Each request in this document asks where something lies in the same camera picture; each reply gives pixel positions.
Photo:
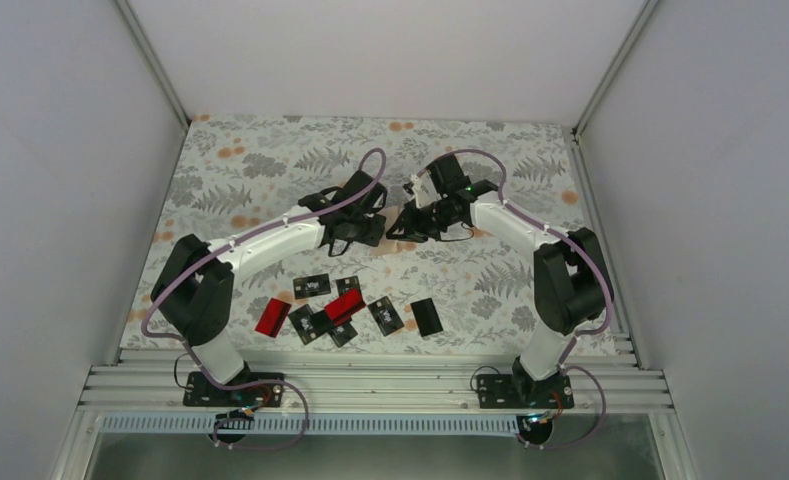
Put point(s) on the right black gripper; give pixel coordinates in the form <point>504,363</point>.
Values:
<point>412,229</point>

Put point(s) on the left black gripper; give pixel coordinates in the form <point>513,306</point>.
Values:
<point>371,237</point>

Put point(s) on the plain black card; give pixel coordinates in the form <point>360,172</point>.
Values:
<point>426,317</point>

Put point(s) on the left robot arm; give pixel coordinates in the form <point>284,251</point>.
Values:
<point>194,289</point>

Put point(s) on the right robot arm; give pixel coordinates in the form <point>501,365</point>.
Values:
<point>572,291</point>

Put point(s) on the black card small top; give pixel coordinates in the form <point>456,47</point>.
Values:
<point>347,284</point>

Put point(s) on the red card centre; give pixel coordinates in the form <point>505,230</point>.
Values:
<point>340,310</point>

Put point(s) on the red card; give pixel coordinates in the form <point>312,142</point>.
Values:
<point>273,317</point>
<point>340,310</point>

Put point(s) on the black card right of pile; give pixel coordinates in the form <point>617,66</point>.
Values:
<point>385,316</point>

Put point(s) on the black VIP card top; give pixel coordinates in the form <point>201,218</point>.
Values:
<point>311,286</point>

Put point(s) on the black card bottom centre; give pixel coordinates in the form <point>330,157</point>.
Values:
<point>343,334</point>

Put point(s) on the black VIP card lower-left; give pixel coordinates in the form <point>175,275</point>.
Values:
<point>305,323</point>

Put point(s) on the red card left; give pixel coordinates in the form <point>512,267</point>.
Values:
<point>273,317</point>

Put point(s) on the floral table mat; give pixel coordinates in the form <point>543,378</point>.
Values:
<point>238,171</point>

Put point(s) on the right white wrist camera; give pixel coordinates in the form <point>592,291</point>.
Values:
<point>416,192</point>

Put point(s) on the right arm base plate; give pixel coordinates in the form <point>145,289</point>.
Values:
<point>505,391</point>

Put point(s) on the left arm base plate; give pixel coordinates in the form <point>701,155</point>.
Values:
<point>200,392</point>

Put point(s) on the aluminium rail frame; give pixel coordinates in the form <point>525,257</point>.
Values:
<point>334,382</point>

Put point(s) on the grey cable duct strip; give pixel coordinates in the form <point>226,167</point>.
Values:
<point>316,424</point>

